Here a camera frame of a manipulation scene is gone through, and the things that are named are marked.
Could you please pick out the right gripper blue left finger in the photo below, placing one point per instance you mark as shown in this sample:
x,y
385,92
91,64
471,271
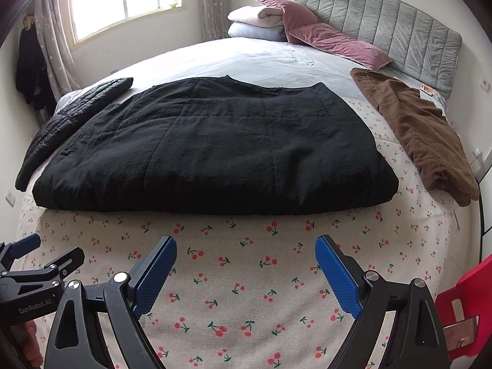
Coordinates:
x,y
76,337

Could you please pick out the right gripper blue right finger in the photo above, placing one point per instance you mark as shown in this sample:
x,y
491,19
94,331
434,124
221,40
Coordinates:
x,y
417,337

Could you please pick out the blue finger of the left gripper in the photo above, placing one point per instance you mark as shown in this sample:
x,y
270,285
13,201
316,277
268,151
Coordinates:
x,y
62,266
10,252

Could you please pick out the large black padded coat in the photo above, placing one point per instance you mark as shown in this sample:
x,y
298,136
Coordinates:
x,y
219,146

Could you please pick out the person's left hand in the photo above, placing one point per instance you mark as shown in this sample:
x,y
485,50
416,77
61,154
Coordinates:
x,y
28,348

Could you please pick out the red plastic stool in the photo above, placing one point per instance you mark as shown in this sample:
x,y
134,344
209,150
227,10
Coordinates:
x,y
465,313

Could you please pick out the black quilted puffer jacket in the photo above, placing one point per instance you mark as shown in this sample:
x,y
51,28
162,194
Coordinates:
x,y
66,122

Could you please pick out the cherry print bed sheet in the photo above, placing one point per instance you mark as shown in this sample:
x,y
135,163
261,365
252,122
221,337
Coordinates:
x,y
246,291

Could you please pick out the brown garment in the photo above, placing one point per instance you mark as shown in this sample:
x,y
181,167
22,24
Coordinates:
x,y
424,133

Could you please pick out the light grey bed blanket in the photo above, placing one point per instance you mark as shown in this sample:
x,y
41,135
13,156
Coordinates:
x,y
260,62

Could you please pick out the folded light blue blanket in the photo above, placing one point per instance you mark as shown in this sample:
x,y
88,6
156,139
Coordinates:
x,y
244,30

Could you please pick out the grey tufted headboard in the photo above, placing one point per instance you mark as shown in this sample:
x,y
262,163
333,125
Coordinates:
x,y
419,45

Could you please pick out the patterned beige curtain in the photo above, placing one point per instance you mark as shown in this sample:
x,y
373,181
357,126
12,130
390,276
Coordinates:
x,y
214,15

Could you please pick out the pink velvet pillow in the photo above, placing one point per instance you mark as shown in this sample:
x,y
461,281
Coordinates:
x,y
302,26

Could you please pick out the dark clothes hanging on wall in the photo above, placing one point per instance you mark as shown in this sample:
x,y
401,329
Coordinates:
x,y
32,74

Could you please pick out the white wall socket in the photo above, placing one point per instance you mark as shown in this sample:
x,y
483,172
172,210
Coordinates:
x,y
484,84

